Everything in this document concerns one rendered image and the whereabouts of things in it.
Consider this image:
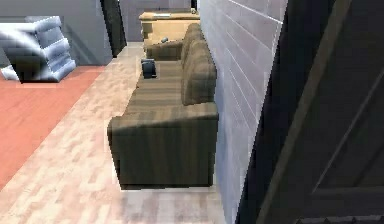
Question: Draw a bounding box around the tan wooden desk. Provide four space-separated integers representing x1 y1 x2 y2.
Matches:
138 10 201 48

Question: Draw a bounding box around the dark doorway door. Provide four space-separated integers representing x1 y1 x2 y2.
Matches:
99 0 128 59

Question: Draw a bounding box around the brown striped sofa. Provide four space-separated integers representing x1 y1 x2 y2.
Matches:
107 22 220 191

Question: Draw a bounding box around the dark room door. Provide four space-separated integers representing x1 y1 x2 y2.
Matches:
235 0 384 224

